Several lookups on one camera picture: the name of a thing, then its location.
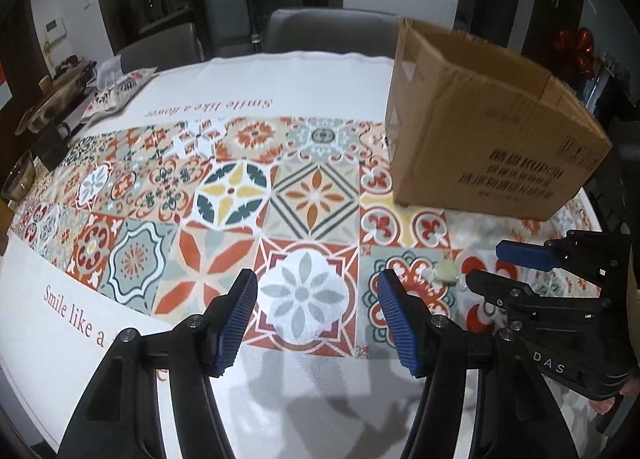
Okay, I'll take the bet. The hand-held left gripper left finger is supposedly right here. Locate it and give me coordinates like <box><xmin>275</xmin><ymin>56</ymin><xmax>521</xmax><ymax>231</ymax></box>
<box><xmin>56</xmin><ymin>268</ymin><xmax>259</xmax><ymax>459</ymax></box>

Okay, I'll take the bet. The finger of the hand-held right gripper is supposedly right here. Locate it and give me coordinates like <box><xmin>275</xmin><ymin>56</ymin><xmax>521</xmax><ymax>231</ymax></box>
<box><xmin>465</xmin><ymin>269</ymin><xmax>616</xmax><ymax>335</ymax></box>
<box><xmin>495</xmin><ymin>229</ymin><xmax>633</xmax><ymax>290</ymax></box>

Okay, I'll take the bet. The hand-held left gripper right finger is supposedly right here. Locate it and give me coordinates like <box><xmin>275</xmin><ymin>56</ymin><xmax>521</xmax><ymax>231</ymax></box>
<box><xmin>376</xmin><ymin>268</ymin><xmax>571</xmax><ymax>459</ymax></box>

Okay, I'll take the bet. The small pale green candy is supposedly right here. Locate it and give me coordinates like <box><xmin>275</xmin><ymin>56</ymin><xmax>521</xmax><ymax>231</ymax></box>
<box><xmin>432</xmin><ymin>263</ymin><xmax>460</xmax><ymax>285</ymax></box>

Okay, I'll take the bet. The cardboard box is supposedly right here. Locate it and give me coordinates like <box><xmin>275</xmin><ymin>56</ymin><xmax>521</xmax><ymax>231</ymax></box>
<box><xmin>384</xmin><ymin>16</ymin><xmax>614</xmax><ymax>221</ymax></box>

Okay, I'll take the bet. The person's right hand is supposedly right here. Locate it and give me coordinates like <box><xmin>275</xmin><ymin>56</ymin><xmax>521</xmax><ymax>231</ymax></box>
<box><xmin>589</xmin><ymin>369</ymin><xmax>640</xmax><ymax>416</ymax></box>

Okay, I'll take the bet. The red ribbon bow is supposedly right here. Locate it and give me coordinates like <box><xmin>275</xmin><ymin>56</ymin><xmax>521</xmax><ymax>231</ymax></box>
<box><xmin>552</xmin><ymin>26</ymin><xmax>597</xmax><ymax>80</ymax></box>

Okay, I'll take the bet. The patterned tile print tablecloth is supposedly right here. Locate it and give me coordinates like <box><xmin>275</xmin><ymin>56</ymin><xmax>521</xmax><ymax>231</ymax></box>
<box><xmin>0</xmin><ymin>50</ymin><xmax>606</xmax><ymax>459</ymax></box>

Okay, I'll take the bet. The black mug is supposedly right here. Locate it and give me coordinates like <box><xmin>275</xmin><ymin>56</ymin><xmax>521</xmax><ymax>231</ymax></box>
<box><xmin>35</xmin><ymin>123</ymin><xmax>73</xmax><ymax>171</ymax></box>

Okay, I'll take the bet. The patterned tissue pack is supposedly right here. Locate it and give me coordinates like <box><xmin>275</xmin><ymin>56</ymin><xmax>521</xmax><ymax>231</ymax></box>
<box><xmin>80</xmin><ymin>66</ymin><xmax>158</xmax><ymax>121</ymax></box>

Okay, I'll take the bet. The grey upholstered chair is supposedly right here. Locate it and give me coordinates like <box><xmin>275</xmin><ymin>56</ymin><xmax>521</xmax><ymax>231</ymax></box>
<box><xmin>116</xmin><ymin>22</ymin><xmax>203</xmax><ymax>72</ymax></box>
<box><xmin>262</xmin><ymin>8</ymin><xmax>403</xmax><ymax>56</ymax></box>

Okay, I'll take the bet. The glass bowl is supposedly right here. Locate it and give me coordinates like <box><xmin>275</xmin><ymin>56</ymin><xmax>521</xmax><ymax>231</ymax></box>
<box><xmin>15</xmin><ymin>74</ymin><xmax>93</xmax><ymax>135</ymax></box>

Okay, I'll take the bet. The white wall panel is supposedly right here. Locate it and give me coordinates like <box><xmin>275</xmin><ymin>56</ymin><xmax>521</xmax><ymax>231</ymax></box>
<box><xmin>44</xmin><ymin>16</ymin><xmax>67</xmax><ymax>42</ymax></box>

